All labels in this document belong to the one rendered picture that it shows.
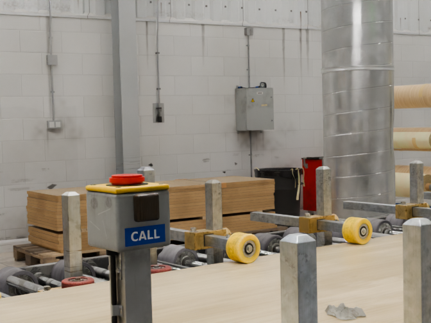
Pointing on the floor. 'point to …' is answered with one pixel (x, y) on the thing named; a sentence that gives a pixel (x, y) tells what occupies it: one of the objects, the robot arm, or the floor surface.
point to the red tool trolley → (310, 165)
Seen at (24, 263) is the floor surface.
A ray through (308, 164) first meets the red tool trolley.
